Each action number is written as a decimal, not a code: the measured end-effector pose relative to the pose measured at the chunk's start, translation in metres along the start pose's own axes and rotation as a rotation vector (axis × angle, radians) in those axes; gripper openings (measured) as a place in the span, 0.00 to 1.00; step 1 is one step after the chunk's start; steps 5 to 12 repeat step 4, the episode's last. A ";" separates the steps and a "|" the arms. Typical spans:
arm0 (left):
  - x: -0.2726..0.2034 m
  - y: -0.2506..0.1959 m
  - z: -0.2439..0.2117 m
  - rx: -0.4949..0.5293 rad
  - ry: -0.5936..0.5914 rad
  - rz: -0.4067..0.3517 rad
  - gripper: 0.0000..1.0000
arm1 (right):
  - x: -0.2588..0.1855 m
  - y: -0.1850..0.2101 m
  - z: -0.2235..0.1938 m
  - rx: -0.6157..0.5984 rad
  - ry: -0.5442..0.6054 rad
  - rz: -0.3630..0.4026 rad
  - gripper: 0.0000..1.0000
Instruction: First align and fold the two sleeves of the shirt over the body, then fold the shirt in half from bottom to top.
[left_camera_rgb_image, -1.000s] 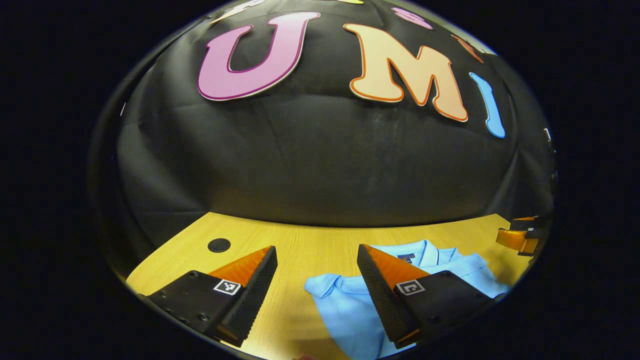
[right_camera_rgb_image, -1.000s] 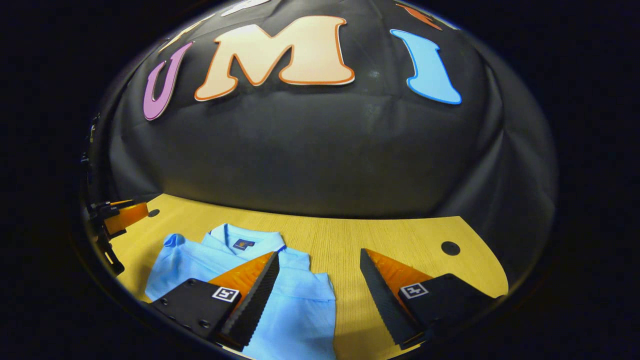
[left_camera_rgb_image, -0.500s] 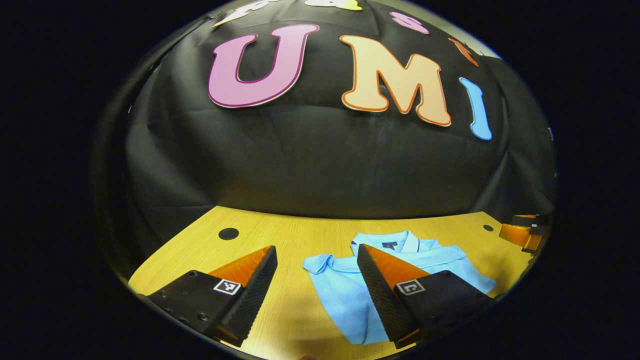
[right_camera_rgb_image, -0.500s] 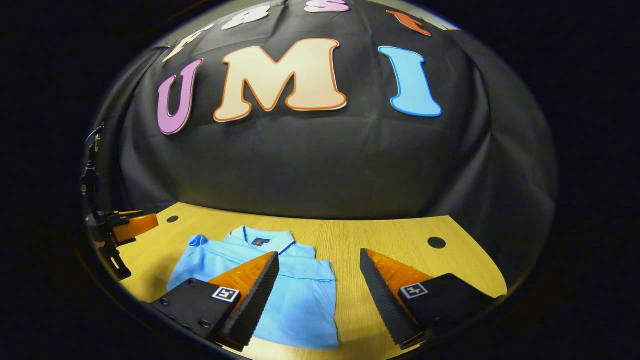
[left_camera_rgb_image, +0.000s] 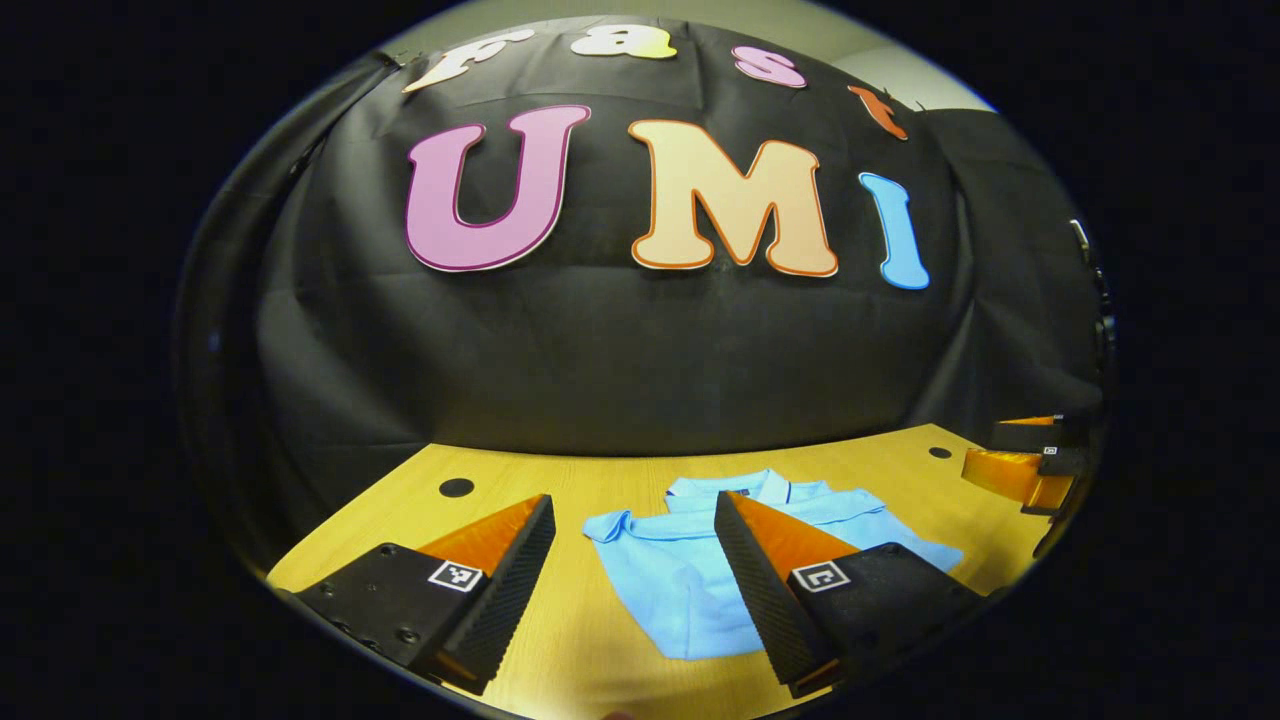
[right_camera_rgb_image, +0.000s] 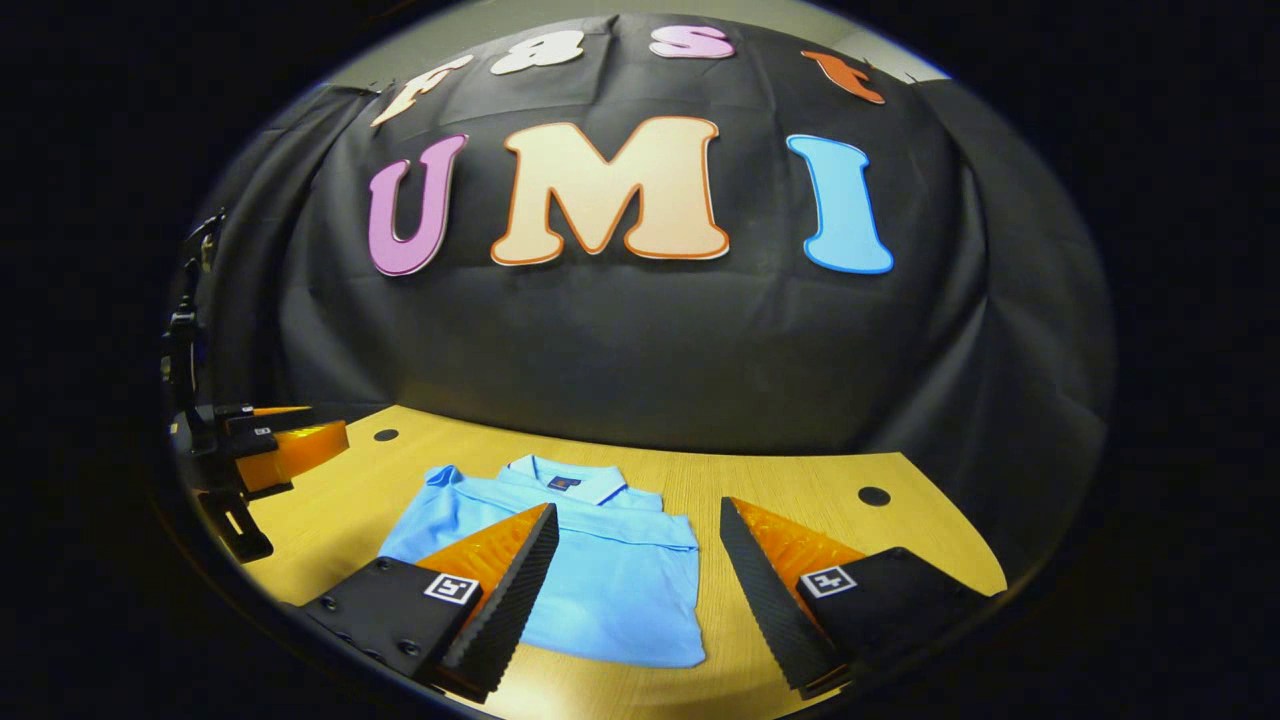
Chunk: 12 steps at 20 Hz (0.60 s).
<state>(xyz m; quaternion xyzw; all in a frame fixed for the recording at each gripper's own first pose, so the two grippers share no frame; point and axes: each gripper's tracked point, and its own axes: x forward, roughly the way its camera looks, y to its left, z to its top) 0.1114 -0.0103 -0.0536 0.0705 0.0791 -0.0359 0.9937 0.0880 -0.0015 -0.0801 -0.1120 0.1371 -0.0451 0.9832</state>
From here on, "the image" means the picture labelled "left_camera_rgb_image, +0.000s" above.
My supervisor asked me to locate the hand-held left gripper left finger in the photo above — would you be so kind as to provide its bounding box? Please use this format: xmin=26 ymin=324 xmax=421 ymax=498
xmin=288 ymin=492 xmax=558 ymax=697

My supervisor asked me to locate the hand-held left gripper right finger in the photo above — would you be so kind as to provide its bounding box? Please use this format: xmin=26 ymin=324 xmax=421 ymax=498
xmin=712 ymin=489 xmax=988 ymax=700

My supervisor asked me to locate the light blue T-shirt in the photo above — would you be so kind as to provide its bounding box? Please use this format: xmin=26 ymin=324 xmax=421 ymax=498
xmin=582 ymin=467 xmax=967 ymax=662

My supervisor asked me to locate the black backdrop cloth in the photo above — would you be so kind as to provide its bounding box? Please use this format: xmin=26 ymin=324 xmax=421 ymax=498
xmin=175 ymin=15 xmax=1111 ymax=561

